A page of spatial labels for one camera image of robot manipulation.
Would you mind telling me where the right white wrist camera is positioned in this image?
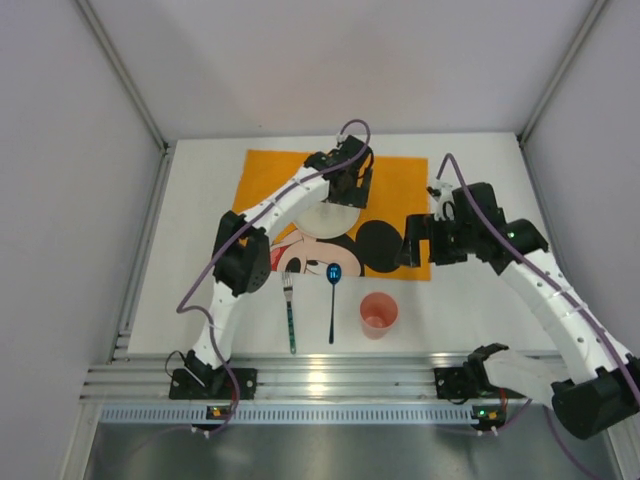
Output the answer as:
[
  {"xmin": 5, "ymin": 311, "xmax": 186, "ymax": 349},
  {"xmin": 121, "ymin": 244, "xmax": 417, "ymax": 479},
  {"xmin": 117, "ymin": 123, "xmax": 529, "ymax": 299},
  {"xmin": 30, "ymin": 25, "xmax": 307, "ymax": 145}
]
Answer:
[{"xmin": 427, "ymin": 180, "xmax": 455, "ymax": 221}]

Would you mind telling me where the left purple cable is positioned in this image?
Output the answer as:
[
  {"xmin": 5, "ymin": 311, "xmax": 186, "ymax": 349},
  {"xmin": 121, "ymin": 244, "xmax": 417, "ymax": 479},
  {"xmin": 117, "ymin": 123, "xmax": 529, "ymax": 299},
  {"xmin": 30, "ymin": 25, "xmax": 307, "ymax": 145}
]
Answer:
[{"xmin": 175, "ymin": 118, "xmax": 372, "ymax": 437}]

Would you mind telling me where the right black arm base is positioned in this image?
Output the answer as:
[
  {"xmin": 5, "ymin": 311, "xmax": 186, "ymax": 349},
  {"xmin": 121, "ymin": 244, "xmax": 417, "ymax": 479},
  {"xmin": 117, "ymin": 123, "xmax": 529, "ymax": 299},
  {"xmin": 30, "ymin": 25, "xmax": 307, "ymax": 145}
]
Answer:
[{"xmin": 433, "ymin": 366, "xmax": 500, "ymax": 405}]

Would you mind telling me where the blue metallic spoon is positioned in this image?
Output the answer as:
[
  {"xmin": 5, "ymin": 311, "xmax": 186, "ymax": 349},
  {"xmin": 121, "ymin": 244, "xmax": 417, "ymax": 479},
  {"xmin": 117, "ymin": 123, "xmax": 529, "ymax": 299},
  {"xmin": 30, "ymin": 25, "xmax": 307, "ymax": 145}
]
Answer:
[{"xmin": 326, "ymin": 263, "xmax": 342, "ymax": 345}]

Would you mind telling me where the purple cable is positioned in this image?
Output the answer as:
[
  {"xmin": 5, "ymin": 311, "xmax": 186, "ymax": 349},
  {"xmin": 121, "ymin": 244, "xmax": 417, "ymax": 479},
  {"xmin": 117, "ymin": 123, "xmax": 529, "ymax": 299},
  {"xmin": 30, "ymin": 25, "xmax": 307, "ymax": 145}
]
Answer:
[
  {"xmin": 175, "ymin": 118, "xmax": 372, "ymax": 437},
  {"xmin": 436, "ymin": 152, "xmax": 640, "ymax": 480}
]

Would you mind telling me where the pink plastic cup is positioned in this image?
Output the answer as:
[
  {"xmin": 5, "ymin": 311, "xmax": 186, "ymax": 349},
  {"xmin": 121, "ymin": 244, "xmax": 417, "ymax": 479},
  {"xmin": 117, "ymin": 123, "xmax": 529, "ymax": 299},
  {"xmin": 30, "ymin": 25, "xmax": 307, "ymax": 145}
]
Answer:
[{"xmin": 359, "ymin": 292, "xmax": 398, "ymax": 340}]

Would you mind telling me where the cream round plate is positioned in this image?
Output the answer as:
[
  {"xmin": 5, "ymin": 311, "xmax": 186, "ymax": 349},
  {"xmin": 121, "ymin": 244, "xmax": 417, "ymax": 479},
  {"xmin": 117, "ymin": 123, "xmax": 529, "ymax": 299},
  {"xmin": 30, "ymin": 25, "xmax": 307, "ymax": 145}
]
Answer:
[{"xmin": 293, "ymin": 202, "xmax": 361, "ymax": 239}]

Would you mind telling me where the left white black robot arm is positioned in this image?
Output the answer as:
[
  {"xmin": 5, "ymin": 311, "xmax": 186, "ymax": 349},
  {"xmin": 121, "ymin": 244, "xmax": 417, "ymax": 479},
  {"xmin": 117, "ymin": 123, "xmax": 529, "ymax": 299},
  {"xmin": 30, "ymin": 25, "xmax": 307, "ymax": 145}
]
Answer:
[{"xmin": 176, "ymin": 134, "xmax": 372, "ymax": 390}]

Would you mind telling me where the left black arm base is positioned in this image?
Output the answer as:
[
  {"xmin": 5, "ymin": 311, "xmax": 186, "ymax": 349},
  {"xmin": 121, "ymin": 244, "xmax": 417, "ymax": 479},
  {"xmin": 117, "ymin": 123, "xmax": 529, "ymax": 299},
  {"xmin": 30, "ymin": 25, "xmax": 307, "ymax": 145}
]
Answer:
[{"xmin": 169, "ymin": 368, "xmax": 258, "ymax": 400}]

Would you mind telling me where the fork with teal handle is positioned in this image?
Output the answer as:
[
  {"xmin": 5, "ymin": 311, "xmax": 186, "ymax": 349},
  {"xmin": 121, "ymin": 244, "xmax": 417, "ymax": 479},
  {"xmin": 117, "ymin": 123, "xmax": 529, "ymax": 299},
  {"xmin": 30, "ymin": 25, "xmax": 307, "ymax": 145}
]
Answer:
[{"xmin": 282, "ymin": 271, "xmax": 297, "ymax": 355}]

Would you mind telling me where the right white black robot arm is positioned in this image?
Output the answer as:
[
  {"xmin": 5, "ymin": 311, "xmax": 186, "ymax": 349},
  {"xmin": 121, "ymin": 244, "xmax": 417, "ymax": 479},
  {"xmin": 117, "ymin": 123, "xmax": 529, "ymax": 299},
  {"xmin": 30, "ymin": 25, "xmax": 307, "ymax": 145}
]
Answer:
[{"xmin": 396, "ymin": 181, "xmax": 639, "ymax": 440}]

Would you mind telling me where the perforated grey cable duct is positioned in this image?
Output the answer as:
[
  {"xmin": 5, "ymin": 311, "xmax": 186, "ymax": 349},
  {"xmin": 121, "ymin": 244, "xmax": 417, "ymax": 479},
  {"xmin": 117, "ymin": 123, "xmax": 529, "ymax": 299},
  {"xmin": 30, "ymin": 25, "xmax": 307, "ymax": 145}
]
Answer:
[{"xmin": 99, "ymin": 403, "xmax": 521, "ymax": 426}]

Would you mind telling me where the aluminium mounting rail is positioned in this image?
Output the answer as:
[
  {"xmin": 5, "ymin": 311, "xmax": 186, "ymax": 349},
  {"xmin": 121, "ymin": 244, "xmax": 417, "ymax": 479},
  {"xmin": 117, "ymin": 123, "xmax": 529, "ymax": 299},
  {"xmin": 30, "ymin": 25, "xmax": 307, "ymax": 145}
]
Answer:
[{"xmin": 80, "ymin": 353, "xmax": 465, "ymax": 403}]

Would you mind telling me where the orange cartoon mouse cloth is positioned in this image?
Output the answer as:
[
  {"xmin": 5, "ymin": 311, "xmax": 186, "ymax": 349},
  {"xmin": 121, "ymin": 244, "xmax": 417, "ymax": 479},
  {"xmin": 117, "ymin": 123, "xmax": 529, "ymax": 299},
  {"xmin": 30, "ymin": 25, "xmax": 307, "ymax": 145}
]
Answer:
[{"xmin": 232, "ymin": 150, "xmax": 431, "ymax": 281}]

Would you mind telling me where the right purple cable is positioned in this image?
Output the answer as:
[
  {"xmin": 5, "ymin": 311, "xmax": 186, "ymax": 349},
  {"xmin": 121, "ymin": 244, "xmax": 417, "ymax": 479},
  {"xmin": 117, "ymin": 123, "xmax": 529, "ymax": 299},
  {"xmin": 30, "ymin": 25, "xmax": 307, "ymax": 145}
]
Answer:
[{"xmin": 436, "ymin": 152, "xmax": 640, "ymax": 480}]

